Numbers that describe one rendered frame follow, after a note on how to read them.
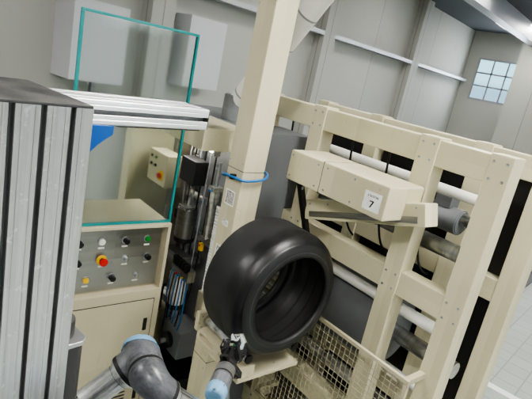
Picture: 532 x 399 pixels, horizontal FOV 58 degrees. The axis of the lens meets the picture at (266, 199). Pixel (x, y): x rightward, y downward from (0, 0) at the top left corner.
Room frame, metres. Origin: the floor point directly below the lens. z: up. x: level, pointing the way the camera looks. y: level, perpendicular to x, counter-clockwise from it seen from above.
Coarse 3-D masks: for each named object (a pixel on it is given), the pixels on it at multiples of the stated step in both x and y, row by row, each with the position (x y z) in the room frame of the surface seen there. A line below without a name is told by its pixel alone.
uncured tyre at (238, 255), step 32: (256, 224) 2.03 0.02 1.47; (288, 224) 2.07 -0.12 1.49; (224, 256) 1.91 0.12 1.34; (256, 256) 1.84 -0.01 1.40; (288, 256) 1.88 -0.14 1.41; (320, 256) 2.01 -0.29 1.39; (224, 288) 1.82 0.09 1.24; (256, 288) 1.79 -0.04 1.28; (288, 288) 2.29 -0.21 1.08; (320, 288) 2.19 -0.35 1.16; (224, 320) 1.81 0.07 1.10; (256, 320) 2.17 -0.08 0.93; (288, 320) 2.16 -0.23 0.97; (256, 352) 1.88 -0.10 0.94
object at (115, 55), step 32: (96, 32) 2.06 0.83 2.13; (128, 32) 2.15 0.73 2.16; (160, 32) 2.25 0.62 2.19; (96, 64) 2.07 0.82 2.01; (128, 64) 2.16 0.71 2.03; (160, 64) 2.26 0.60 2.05; (192, 64) 2.37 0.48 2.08; (160, 96) 2.28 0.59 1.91; (128, 128) 2.19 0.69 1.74; (96, 160) 2.10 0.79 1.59; (128, 160) 2.20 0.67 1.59; (160, 160) 2.31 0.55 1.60; (96, 192) 2.11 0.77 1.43; (128, 192) 2.22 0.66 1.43; (160, 192) 2.33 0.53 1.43; (96, 224) 2.11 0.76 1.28
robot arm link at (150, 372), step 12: (144, 360) 1.27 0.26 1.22; (156, 360) 1.28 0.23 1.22; (132, 372) 1.25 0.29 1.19; (144, 372) 1.24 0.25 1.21; (156, 372) 1.24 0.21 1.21; (168, 372) 1.28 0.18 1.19; (132, 384) 1.23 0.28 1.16; (144, 384) 1.22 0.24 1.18; (156, 384) 1.22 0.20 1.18; (168, 384) 1.24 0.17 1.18; (144, 396) 1.21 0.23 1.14; (156, 396) 1.21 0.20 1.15; (168, 396) 1.22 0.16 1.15; (180, 396) 1.26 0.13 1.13; (192, 396) 1.30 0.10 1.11
